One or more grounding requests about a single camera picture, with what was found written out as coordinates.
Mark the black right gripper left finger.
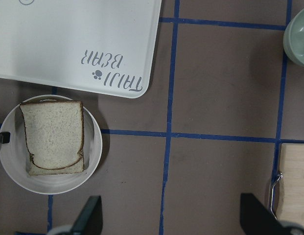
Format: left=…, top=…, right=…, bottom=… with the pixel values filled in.
left=70, top=196, right=103, bottom=235

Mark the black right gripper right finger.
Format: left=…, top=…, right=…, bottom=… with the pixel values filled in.
left=239, top=193, right=284, bottom=235

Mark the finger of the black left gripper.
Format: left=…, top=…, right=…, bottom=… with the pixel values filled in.
left=0, top=132, right=10, bottom=145

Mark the white bread slice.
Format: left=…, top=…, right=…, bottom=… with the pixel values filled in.
left=20, top=100, right=84, bottom=170

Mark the bread slice on plate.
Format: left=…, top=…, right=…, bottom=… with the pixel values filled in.
left=28, top=158, right=84, bottom=176

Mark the wooden cutting board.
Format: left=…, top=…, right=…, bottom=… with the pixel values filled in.
left=269, top=143, right=304, bottom=227

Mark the cream bear tray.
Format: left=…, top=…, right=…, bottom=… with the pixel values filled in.
left=0, top=0, right=162, bottom=98

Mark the green bowl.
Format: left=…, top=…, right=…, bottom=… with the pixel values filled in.
left=283, top=9, right=304, bottom=67

